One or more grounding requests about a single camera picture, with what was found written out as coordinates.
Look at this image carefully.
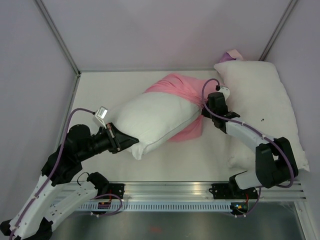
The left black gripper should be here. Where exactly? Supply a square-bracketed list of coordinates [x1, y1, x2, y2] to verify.
[76, 122, 139, 162]

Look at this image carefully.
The pink pillowcase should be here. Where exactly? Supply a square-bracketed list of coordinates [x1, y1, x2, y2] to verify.
[144, 73, 222, 143]

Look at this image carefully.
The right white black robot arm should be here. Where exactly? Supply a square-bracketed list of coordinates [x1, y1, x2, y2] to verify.
[202, 92, 299, 198]

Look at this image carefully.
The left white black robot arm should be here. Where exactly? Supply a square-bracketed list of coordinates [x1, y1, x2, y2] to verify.
[0, 123, 139, 240]

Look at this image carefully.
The large white bare pillow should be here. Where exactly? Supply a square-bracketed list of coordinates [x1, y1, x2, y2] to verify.
[214, 60, 310, 171]

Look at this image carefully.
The pink purple cloth behind pillow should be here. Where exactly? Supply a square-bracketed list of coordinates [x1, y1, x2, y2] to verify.
[219, 49, 244, 63]

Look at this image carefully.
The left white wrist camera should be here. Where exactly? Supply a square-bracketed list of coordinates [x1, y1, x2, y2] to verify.
[94, 106, 108, 128]

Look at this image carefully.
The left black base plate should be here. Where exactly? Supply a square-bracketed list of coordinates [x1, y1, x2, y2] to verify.
[107, 183, 126, 199]

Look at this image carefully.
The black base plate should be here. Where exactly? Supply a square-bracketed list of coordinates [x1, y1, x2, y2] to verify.
[208, 183, 258, 200]
[107, 183, 126, 199]

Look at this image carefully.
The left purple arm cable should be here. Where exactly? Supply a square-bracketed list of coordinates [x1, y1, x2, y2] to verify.
[9, 107, 97, 238]

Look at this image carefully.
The aluminium mounting rail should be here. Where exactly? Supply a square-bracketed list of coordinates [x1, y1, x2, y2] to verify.
[49, 180, 307, 202]

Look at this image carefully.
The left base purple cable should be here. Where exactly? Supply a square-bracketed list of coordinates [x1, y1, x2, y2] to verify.
[88, 193, 124, 218]

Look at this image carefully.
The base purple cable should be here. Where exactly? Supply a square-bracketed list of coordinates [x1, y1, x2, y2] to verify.
[232, 187, 262, 218]
[88, 193, 124, 218]

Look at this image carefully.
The white slotted cable duct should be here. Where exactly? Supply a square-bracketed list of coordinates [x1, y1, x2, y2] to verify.
[77, 201, 232, 213]

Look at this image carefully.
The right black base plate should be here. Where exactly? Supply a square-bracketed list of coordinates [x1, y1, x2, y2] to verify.
[208, 183, 258, 200]

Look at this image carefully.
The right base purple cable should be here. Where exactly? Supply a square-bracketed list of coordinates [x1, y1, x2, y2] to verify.
[232, 187, 262, 218]

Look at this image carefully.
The right aluminium corner post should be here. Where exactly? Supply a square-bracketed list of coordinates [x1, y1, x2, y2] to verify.
[258, 0, 300, 61]

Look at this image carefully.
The aluminium corner post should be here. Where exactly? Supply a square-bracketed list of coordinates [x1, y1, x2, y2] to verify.
[33, 0, 81, 77]
[258, 0, 300, 61]

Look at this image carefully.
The left aluminium corner post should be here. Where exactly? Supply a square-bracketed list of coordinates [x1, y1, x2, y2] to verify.
[33, 0, 81, 77]

